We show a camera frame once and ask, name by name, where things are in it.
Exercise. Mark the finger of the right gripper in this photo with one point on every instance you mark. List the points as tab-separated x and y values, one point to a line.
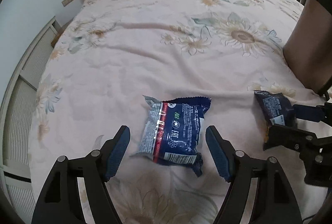
319	113
295	139

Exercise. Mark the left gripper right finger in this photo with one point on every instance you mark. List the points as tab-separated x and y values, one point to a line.
274	201

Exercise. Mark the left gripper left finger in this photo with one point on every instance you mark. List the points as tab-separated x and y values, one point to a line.
59	200

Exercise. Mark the black snack packet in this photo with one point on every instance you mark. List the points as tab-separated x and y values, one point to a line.
276	109

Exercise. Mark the dark blue snack packet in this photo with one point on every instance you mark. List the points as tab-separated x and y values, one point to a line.
172	132

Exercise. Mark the brown black cylindrical container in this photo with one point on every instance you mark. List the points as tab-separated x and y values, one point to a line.
308	49

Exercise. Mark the white radiator cover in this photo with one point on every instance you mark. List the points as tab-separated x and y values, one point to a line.
16	115

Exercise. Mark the floral pink bedspread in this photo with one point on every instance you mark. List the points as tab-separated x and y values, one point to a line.
116	52

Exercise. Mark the wooden nightstand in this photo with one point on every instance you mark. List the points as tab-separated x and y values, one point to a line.
59	33

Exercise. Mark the wall socket panel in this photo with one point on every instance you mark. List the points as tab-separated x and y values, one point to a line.
66	2

